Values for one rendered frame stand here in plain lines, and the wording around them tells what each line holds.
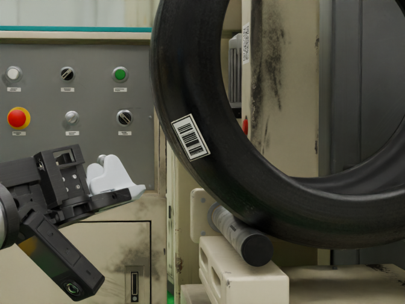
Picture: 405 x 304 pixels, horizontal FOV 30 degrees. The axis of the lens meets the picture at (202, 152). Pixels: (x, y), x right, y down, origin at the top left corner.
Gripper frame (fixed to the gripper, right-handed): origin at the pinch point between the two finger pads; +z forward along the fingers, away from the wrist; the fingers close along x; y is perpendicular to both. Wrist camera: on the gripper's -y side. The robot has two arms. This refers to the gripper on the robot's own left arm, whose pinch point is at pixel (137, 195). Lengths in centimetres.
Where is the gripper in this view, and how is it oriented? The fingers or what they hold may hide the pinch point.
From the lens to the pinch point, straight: 93.1
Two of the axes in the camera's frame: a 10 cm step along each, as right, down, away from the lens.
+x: -6.6, 3.0, 6.9
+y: -3.3, -9.4, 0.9
